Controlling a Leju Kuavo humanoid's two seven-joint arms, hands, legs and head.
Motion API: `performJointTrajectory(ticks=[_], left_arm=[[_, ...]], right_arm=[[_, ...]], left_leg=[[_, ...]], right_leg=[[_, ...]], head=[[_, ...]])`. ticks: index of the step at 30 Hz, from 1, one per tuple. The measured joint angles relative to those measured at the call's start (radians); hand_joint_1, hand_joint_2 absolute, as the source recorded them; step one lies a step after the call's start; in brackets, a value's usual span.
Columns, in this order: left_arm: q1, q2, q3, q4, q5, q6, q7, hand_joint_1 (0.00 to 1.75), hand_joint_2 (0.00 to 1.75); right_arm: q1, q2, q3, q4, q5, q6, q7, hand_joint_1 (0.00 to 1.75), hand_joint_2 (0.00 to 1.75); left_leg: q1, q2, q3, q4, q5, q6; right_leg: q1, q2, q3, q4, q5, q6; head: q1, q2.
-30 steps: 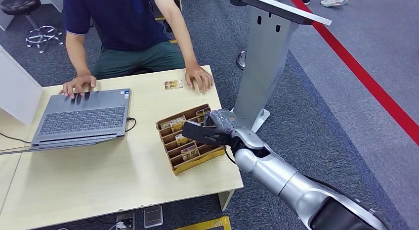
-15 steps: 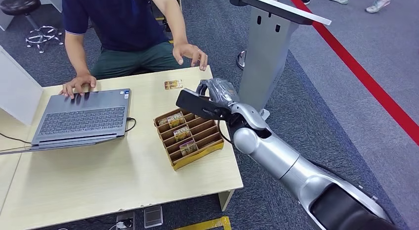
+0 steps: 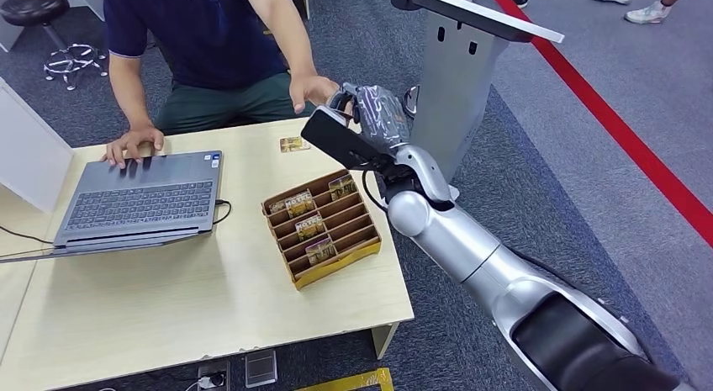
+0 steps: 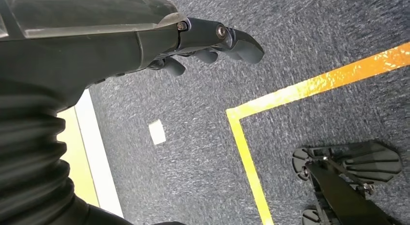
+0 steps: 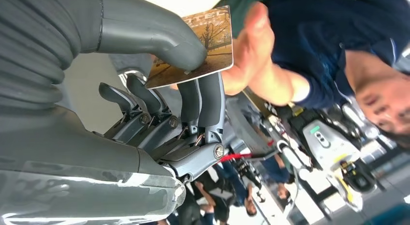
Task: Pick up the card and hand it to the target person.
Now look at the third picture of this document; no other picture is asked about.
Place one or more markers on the person's left hand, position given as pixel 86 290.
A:
pixel 312 90

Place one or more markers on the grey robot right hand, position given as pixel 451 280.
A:
pixel 379 115

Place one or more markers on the person's right hand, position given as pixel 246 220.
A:
pixel 136 143

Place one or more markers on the person's left forearm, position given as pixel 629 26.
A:
pixel 287 37

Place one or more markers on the person's right forearm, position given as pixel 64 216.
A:
pixel 131 96

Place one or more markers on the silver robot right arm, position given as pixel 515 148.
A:
pixel 473 255

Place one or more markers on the wooden card holder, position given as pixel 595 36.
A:
pixel 340 260

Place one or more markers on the background person white sneakers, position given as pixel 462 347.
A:
pixel 646 12

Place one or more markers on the grey laptop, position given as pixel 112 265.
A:
pixel 139 202

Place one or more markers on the grey metal stand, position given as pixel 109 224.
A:
pixel 451 99

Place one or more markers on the white partition panel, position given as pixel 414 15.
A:
pixel 28 149

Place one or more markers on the black round stool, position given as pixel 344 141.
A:
pixel 39 7

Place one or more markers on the wooden desk leg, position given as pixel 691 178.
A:
pixel 384 339

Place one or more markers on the floor power socket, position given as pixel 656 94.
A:
pixel 213 375

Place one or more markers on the grey floor plate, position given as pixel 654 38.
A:
pixel 260 368

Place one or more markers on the yellow floor tape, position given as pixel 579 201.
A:
pixel 356 382

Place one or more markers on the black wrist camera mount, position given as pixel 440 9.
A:
pixel 342 140

